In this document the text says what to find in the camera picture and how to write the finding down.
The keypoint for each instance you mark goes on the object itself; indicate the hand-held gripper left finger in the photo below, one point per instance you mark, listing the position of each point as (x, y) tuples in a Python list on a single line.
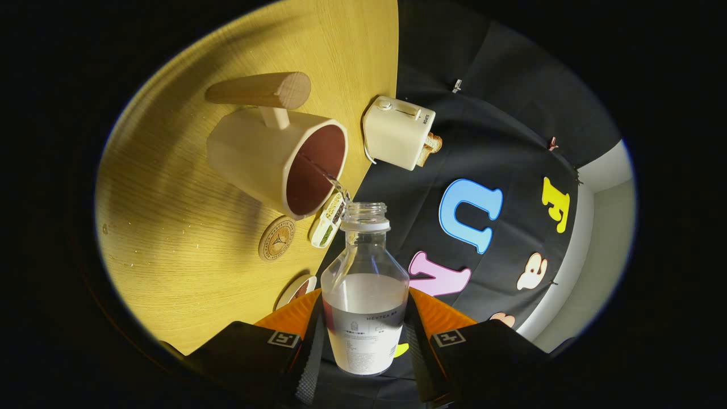
[(309, 363)]

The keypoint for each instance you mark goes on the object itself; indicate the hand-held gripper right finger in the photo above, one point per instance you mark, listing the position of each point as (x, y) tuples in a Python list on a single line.
[(420, 358)]

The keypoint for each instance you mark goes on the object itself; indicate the clear juice bottle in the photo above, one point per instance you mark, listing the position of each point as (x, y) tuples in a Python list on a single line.
[(365, 324)]

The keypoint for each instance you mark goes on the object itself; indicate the round wooden coaster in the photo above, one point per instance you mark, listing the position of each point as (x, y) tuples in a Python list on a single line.
[(277, 238)]

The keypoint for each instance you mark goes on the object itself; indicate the round white plate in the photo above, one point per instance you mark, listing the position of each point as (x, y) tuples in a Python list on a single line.
[(287, 292)]

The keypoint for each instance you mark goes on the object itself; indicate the red meat piece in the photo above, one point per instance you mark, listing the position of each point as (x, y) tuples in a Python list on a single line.
[(301, 288)]

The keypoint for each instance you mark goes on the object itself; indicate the divided white snack tray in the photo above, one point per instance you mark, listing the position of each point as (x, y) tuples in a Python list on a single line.
[(328, 224)]

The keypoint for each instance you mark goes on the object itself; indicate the wooden table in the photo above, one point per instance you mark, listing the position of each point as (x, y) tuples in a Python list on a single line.
[(170, 227)]

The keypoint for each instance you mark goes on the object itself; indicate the toast slice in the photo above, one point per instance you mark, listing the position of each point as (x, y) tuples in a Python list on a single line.
[(435, 142), (423, 158)]

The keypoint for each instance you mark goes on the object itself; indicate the cream toaster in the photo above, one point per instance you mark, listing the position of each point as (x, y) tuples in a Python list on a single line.
[(397, 133)]

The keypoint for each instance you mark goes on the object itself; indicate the reddish cloth clip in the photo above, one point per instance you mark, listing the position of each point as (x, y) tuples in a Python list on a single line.
[(552, 143)]

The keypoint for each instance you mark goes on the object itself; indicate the black backdrop cloth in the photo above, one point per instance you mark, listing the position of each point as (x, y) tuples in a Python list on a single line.
[(500, 113)]

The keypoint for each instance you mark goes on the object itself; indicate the white cloth clip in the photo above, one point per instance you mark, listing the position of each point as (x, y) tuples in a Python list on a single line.
[(456, 85)]

